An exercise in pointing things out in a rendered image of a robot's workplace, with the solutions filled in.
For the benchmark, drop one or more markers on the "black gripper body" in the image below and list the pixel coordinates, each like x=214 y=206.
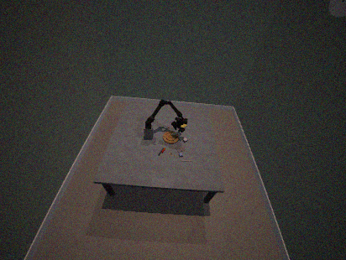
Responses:
x=178 y=126

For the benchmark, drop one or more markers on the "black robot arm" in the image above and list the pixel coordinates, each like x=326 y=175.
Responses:
x=180 y=120

